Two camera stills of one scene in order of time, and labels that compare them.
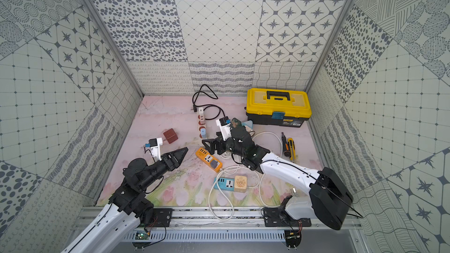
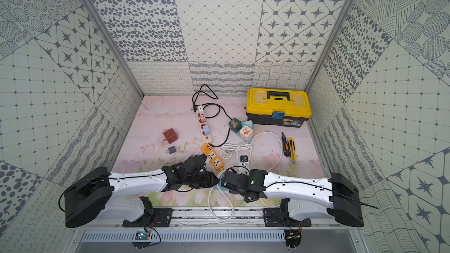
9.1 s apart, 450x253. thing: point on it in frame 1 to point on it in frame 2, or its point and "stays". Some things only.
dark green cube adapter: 235,123 stays
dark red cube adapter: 170,136 stays
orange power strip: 209,159 stays
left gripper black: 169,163 to 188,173
